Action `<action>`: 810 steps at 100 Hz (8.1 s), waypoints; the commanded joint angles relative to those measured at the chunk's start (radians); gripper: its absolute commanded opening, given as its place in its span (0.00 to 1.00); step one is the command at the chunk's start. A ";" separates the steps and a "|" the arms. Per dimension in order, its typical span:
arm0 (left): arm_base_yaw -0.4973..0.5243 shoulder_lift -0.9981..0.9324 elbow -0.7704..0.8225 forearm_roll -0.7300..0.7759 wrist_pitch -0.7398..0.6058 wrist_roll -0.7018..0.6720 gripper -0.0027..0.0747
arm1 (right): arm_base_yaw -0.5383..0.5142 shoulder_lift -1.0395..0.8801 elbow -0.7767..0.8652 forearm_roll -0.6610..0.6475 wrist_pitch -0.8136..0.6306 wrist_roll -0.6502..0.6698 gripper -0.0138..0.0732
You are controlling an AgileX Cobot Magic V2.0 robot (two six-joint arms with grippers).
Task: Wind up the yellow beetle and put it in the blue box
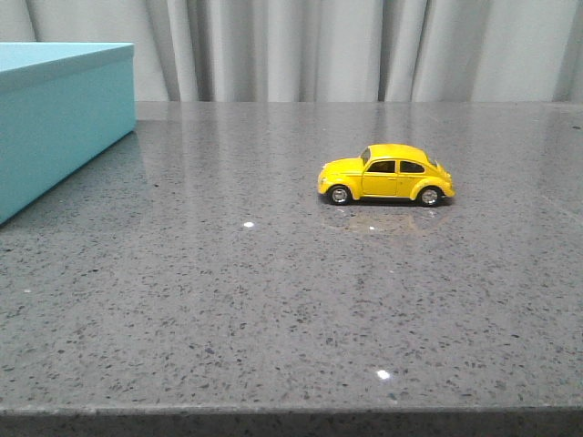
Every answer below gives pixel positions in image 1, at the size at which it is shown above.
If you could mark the yellow toy beetle car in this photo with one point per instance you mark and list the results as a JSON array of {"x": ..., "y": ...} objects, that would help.
[{"x": 386, "y": 171}]

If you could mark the blue cardboard box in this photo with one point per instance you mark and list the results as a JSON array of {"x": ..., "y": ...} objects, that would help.
[{"x": 61, "y": 105}]

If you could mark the grey pleated curtain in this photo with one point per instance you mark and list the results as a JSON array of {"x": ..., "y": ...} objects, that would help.
[{"x": 326, "y": 51}]

